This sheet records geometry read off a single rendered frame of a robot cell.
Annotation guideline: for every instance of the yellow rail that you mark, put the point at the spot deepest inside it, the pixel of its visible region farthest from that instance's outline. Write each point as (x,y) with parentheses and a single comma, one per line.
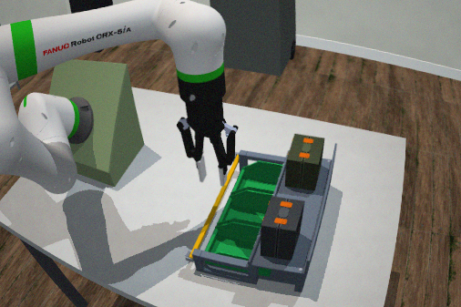
(215,206)

